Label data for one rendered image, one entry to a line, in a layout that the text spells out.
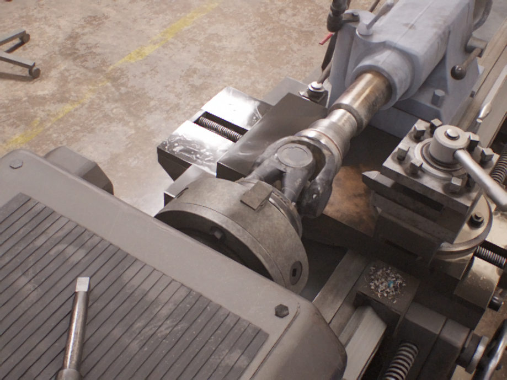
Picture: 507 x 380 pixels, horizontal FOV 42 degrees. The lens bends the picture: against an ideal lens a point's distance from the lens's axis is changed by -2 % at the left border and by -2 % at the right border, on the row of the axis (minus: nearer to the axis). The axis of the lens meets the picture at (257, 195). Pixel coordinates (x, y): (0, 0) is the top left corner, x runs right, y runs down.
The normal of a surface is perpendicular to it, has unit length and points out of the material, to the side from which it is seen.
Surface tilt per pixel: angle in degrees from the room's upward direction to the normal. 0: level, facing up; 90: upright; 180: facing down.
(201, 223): 90
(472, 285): 0
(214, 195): 13
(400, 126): 90
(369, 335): 36
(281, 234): 41
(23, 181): 0
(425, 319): 0
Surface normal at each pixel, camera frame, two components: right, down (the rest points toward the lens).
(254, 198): 0.23, -0.62
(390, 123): -0.52, 0.58
